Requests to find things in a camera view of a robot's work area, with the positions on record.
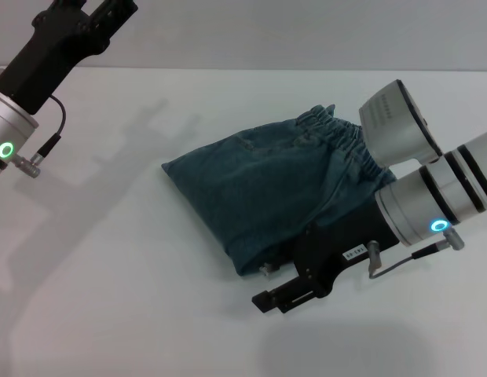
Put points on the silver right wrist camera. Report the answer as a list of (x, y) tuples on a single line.
[(396, 125)]

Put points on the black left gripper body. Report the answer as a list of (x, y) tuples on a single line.
[(43, 63)]

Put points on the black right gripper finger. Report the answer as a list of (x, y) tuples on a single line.
[(290, 296), (269, 269)]

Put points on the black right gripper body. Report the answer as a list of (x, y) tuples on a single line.
[(337, 243)]

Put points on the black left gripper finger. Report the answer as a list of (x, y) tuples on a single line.
[(68, 6), (114, 15)]

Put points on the blue denim shorts basketball print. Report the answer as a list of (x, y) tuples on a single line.
[(275, 196)]

